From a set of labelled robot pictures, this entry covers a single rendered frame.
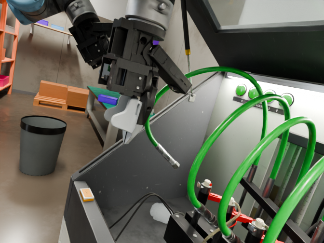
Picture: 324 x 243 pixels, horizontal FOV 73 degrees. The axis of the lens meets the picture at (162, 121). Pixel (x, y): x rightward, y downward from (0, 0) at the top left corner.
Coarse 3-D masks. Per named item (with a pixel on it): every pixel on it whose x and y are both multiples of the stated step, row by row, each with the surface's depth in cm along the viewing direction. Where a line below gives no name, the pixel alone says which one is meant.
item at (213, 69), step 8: (192, 72) 58; (200, 72) 59; (232, 72) 60; (240, 72) 60; (248, 80) 62; (168, 88) 58; (256, 88) 63; (160, 96) 59; (264, 104) 64; (264, 112) 65; (264, 120) 66; (264, 128) 66; (152, 136) 61; (264, 136) 67; (256, 160) 68; (256, 168) 69
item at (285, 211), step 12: (312, 168) 31; (300, 180) 31; (312, 180) 30; (300, 192) 30; (288, 204) 30; (276, 216) 30; (288, 216) 29; (276, 228) 29; (264, 240) 30; (312, 240) 44
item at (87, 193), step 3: (84, 189) 66; (87, 189) 67; (84, 192) 65; (87, 192) 65; (90, 192) 66; (81, 195) 64; (84, 195) 64; (87, 195) 64; (90, 195) 64; (84, 201) 63
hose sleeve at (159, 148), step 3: (159, 144) 62; (156, 147) 62; (159, 147) 62; (162, 147) 63; (159, 150) 62; (162, 150) 62; (165, 150) 63; (162, 153) 62; (165, 153) 63; (168, 153) 63; (165, 156) 63; (168, 156) 63; (171, 156) 64; (168, 159) 63; (171, 159) 63; (171, 162) 64; (174, 162) 64
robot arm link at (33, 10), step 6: (6, 0) 44; (12, 0) 43; (18, 0) 43; (24, 0) 43; (30, 0) 44; (36, 0) 44; (42, 0) 47; (18, 6) 44; (24, 6) 44; (30, 6) 45; (36, 6) 46; (42, 6) 50; (24, 12) 50; (30, 12) 49; (36, 12) 50; (42, 12) 53
